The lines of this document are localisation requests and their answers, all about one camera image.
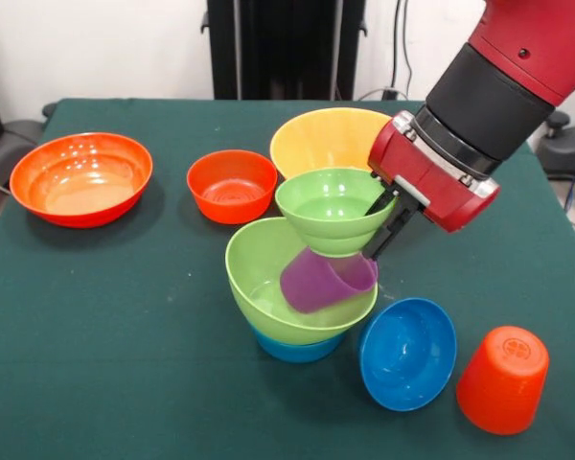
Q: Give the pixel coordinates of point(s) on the small green plastic bowl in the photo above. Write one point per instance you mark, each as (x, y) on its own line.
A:
(330, 201)

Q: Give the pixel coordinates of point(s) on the large red plastic bowl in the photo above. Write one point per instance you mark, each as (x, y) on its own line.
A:
(81, 182)

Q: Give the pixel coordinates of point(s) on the dark green table cloth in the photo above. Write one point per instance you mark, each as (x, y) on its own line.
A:
(124, 383)

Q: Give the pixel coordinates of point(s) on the black chair base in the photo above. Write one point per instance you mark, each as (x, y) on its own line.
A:
(563, 144)

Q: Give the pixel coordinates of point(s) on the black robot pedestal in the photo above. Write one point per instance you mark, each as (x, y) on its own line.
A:
(278, 38)

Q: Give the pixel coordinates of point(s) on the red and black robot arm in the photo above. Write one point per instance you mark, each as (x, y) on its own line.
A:
(508, 81)

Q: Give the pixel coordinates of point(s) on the purple plastic cup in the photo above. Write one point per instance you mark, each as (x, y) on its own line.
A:
(316, 282)

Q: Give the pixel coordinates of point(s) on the light blue plastic bowl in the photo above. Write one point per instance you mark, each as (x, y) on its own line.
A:
(294, 350)

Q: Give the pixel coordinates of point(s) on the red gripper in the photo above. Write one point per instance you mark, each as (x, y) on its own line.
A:
(426, 177)

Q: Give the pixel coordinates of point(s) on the dark blue plastic bowl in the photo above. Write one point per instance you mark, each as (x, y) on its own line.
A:
(407, 354)

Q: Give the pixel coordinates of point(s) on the large orange plastic bowl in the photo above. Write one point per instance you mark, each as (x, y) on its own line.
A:
(316, 139)

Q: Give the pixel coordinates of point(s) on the large green plastic bowl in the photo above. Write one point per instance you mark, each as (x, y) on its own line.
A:
(254, 259)

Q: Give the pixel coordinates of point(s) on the red plastic cup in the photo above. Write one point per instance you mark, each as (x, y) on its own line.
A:
(503, 383)

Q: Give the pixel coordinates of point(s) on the small red plastic bowl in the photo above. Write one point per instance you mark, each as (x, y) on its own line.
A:
(232, 191)

